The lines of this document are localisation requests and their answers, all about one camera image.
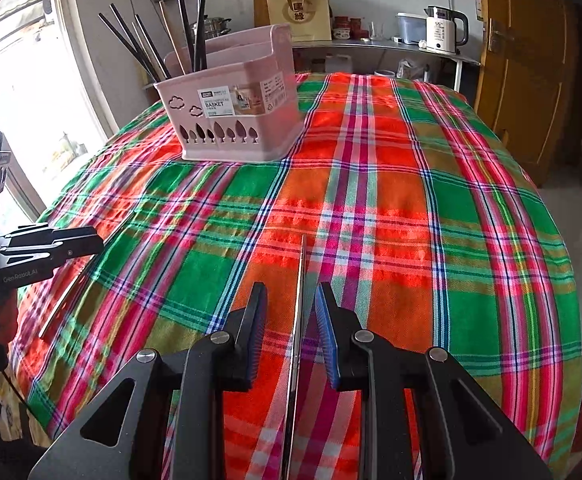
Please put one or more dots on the pink plastic chopstick basket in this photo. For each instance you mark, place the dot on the pink plastic chopstick basket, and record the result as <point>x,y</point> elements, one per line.
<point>241,125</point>

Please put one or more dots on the door latch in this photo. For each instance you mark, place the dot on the door latch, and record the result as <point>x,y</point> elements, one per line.
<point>495,35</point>

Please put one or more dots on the small white cup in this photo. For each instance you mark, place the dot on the small white cup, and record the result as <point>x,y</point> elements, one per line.
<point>384,73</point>

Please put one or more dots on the window frame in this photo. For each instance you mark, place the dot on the window frame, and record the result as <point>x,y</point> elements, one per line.
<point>81,50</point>

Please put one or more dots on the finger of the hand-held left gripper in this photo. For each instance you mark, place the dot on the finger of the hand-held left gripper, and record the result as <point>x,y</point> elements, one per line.
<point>78,251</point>
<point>76,237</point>

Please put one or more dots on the silver metal chopstick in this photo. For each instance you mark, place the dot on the silver metal chopstick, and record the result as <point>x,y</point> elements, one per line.
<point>296,340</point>
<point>151,47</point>
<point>81,285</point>

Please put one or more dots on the clear drinking glass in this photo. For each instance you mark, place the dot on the clear drinking glass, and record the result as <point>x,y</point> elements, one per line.
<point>375,31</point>

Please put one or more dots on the translucent water container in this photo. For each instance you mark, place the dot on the translucent water container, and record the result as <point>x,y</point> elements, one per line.
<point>411,30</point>

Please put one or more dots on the steel pot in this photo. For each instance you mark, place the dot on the steel pot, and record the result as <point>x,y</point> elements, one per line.
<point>213,27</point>

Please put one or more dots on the wooden door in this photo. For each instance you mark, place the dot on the wooden door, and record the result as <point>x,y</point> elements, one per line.
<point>526,60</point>

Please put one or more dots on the clear plastic bag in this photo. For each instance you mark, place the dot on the clear plastic bag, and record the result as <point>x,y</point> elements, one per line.
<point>411,70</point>

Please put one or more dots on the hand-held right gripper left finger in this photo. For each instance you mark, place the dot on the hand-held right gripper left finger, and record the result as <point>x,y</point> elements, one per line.
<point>258,340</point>

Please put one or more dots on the white electric kettle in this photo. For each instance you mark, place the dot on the white electric kettle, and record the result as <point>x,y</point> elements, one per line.
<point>443,32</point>

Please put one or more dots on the red jars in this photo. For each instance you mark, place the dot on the red jars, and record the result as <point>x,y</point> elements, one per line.
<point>348,27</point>

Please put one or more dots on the metal shelf table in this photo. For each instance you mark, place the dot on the metal shelf table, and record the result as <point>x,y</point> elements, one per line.
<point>371,46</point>

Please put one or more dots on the small bottle on windowsill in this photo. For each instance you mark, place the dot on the small bottle on windowsill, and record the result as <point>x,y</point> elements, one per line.
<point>73,146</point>

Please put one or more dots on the light wooden chopstick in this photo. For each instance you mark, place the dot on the light wooden chopstick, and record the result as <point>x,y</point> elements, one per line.
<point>172,37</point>

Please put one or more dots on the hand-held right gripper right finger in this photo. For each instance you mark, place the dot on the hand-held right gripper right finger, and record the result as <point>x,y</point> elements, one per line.
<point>327,340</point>

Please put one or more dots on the plaid cloth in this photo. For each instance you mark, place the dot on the plaid cloth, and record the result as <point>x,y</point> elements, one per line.
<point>396,220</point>

